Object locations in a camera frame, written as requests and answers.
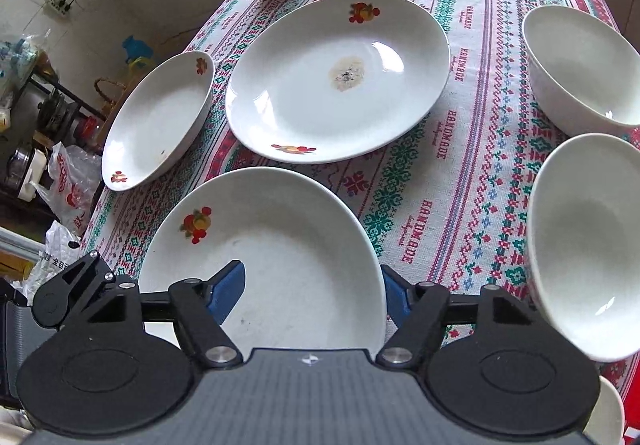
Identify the white plastic bag black print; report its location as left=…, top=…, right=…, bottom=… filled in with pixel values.
left=22, top=220, right=85, bottom=297

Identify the white bowl pink flower print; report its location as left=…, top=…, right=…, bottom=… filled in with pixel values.
left=521, top=5, right=640, bottom=138

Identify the wicker basket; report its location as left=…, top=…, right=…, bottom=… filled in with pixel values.
left=94, top=77, right=132, bottom=116

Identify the black metal rack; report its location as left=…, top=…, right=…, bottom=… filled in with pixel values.
left=0, top=69, right=107, bottom=226

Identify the white plastic bag red print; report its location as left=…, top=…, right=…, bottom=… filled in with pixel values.
left=37, top=142, right=104, bottom=237

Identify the white flower-print plate stained centre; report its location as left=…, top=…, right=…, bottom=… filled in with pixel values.
left=225, top=0, right=452, bottom=164

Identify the clear plastic bag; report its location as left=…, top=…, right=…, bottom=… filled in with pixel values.
left=0, top=32, right=52, bottom=93

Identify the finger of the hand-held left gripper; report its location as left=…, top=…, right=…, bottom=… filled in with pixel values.
left=31, top=250, right=118, bottom=330

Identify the patterned red green tablecloth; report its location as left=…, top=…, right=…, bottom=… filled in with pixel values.
left=80, top=0, right=640, bottom=445

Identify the white flower-print plate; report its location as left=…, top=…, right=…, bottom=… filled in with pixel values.
left=137, top=166, right=387, bottom=356
left=101, top=51, right=216, bottom=192

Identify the small steel pot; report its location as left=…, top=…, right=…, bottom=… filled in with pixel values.
left=4, top=145, right=37, bottom=200

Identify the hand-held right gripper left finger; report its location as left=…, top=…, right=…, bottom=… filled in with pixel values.
left=94, top=260, right=246, bottom=368

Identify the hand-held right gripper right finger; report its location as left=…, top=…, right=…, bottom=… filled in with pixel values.
left=375, top=264, right=541, bottom=368

